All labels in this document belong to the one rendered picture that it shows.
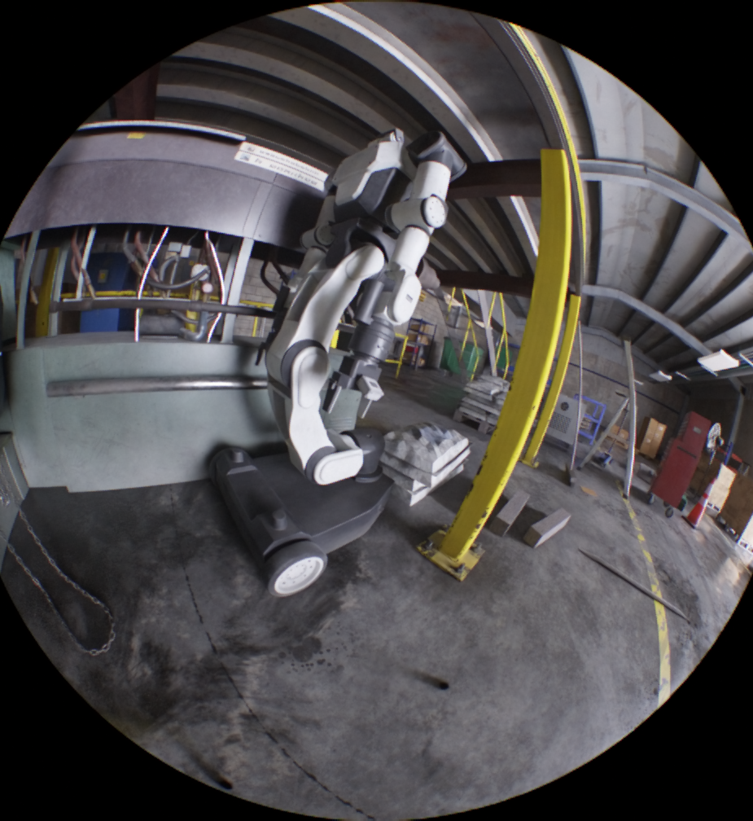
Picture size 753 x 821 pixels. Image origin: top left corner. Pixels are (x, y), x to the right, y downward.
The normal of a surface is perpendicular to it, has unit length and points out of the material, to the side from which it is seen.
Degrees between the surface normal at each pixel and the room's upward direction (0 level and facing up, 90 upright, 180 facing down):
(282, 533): 0
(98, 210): 90
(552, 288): 90
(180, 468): 90
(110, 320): 90
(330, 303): 115
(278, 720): 0
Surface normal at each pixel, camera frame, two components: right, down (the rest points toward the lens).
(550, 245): -0.70, 0.04
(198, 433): 0.68, 0.36
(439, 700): 0.23, -0.93
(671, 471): -0.89, -0.08
